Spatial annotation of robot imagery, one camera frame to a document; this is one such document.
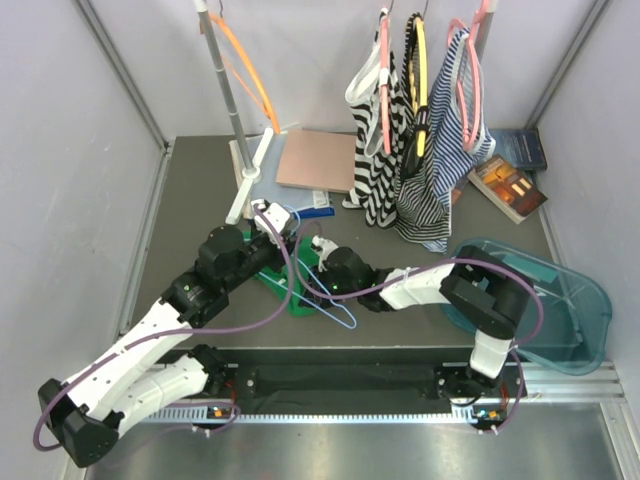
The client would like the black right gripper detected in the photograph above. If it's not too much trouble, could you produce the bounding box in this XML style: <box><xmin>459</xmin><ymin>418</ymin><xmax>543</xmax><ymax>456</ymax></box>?
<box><xmin>299</xmin><ymin>264</ymin><xmax>361</xmax><ymax>310</ymax></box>

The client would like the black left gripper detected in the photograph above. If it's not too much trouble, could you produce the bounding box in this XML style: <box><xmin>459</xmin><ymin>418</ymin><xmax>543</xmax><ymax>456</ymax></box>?
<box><xmin>222</xmin><ymin>217</ymin><xmax>301</xmax><ymax>293</ymax></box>

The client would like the green tank top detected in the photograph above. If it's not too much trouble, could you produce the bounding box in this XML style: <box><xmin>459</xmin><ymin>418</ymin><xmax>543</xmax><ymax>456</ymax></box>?
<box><xmin>255</xmin><ymin>237</ymin><xmax>331</xmax><ymax>317</ymax></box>

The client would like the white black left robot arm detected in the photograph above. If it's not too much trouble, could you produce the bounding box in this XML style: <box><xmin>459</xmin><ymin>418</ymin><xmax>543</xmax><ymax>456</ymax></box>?
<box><xmin>35</xmin><ymin>220</ymin><xmax>297</xmax><ymax>468</ymax></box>

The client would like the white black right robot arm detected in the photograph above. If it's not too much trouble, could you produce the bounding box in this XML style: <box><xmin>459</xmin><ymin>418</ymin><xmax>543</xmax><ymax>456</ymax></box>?
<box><xmin>308</xmin><ymin>236</ymin><xmax>537</xmax><ymax>396</ymax></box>

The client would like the wide black white striped top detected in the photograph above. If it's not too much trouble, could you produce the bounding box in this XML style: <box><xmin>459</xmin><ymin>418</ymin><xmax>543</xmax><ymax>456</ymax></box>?
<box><xmin>343</xmin><ymin>44</ymin><xmax>410</xmax><ymax>229</ymax></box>

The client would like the thin black white striped top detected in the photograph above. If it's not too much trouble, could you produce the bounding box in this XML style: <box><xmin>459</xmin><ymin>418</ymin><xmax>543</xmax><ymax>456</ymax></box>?
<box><xmin>395</xmin><ymin>94</ymin><xmax>450</xmax><ymax>254</ymax></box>

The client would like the blue white striped tank top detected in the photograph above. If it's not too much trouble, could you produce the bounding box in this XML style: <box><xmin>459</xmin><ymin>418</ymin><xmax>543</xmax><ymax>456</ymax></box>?
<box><xmin>430</xmin><ymin>29</ymin><xmax>496</xmax><ymax>203</ymax></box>

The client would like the yellow black hanger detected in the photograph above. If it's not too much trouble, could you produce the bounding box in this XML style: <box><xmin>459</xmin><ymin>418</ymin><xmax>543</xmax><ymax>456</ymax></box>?
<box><xmin>403</xmin><ymin>12</ymin><xmax>428</xmax><ymax>175</ymax></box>

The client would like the orange plastic hanger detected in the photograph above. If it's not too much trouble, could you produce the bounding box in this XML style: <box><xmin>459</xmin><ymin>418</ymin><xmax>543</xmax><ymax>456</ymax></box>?
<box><xmin>209</xmin><ymin>13</ymin><xmax>281</xmax><ymax>134</ymax></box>

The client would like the pink hanger left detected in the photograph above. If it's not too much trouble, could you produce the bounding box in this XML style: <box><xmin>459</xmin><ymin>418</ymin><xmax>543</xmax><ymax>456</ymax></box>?
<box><xmin>378</xmin><ymin>2</ymin><xmax>394</xmax><ymax>155</ymax></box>

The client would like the pink hanger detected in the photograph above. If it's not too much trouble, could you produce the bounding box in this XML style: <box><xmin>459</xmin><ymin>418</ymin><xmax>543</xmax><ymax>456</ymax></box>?
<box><xmin>447</xmin><ymin>1</ymin><xmax>494</xmax><ymax>153</ymax></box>
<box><xmin>378</xmin><ymin>2</ymin><xmax>394</xmax><ymax>155</ymax></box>

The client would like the pink hanger right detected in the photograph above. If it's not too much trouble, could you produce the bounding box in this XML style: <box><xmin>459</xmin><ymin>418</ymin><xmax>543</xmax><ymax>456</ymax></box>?
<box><xmin>447</xmin><ymin>1</ymin><xmax>494</xmax><ymax>153</ymax></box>

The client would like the white rack base foot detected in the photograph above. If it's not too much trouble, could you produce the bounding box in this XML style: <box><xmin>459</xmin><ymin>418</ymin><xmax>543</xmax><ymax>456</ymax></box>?
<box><xmin>225</xmin><ymin>127</ymin><xmax>274</xmax><ymax>225</ymax></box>

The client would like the blue white folder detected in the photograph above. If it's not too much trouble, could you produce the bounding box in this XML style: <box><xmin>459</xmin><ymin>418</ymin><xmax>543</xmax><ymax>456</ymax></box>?
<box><xmin>250</xmin><ymin>134</ymin><xmax>335</xmax><ymax>219</ymax></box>

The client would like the grey rack pole left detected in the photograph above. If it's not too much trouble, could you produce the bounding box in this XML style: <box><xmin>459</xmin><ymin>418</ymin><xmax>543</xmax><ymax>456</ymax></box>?
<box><xmin>194</xmin><ymin>0</ymin><xmax>257</xmax><ymax>175</ymax></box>

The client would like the grey rack pole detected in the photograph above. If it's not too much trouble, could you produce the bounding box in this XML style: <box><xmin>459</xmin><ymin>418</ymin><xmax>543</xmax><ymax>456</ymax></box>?
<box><xmin>194</xmin><ymin>0</ymin><xmax>257</xmax><ymax>175</ymax></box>
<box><xmin>475</xmin><ymin>0</ymin><xmax>499</xmax><ymax>62</ymax></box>

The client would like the pink brown notebook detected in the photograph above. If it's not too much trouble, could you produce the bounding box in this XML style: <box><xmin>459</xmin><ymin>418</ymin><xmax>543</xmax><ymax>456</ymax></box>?
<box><xmin>276</xmin><ymin>129</ymin><xmax>356</xmax><ymax>193</ymax></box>

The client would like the orange cover book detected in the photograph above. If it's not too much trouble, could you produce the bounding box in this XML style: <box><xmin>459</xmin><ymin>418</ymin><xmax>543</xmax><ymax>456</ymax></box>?
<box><xmin>468</xmin><ymin>155</ymin><xmax>547</xmax><ymax>224</ymax></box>

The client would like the dark blue book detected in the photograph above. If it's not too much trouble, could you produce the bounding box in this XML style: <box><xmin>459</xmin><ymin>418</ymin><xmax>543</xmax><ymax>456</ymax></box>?
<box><xmin>490</xmin><ymin>128</ymin><xmax>548</xmax><ymax>171</ymax></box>

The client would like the teal transparent plastic basket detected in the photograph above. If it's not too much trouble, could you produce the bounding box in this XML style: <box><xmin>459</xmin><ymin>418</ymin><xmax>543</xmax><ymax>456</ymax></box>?
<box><xmin>453</xmin><ymin>238</ymin><xmax>612</xmax><ymax>376</ymax></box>

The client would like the grey rack pole right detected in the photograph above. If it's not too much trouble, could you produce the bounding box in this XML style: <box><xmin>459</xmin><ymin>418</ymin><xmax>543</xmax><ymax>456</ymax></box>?
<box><xmin>475</xmin><ymin>0</ymin><xmax>499</xmax><ymax>62</ymax></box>

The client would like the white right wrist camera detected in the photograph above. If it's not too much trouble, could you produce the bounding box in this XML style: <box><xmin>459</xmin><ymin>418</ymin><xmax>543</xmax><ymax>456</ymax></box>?
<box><xmin>311</xmin><ymin>235</ymin><xmax>338</xmax><ymax>269</ymax></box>

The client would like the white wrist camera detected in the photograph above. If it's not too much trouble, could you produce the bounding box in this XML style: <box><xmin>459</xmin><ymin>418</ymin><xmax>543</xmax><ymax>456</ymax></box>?
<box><xmin>251</xmin><ymin>199</ymin><xmax>292</xmax><ymax>245</ymax></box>
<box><xmin>311</xmin><ymin>235</ymin><xmax>338</xmax><ymax>269</ymax></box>

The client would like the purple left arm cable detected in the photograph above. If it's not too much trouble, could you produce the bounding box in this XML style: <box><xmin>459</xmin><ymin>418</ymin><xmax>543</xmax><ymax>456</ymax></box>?
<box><xmin>32</xmin><ymin>205</ymin><xmax>297</xmax><ymax>451</ymax></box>

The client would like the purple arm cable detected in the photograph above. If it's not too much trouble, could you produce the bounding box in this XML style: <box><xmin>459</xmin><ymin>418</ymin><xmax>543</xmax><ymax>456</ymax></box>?
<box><xmin>291</xmin><ymin>233</ymin><xmax>545</xmax><ymax>361</ymax></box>
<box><xmin>32</xmin><ymin>205</ymin><xmax>297</xmax><ymax>451</ymax></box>

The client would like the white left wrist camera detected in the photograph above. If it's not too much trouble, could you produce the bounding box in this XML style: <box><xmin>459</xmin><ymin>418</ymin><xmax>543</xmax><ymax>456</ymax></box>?
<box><xmin>251</xmin><ymin>199</ymin><xmax>292</xmax><ymax>245</ymax></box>

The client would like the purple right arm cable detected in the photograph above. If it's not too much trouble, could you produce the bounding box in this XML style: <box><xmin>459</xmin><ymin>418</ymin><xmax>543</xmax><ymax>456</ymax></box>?
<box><xmin>291</xmin><ymin>233</ymin><xmax>545</xmax><ymax>361</ymax></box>

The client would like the grey slotted cable duct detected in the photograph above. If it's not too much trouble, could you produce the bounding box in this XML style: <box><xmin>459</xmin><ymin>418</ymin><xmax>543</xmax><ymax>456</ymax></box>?
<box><xmin>143</xmin><ymin>406</ymin><xmax>478</xmax><ymax>426</ymax></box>

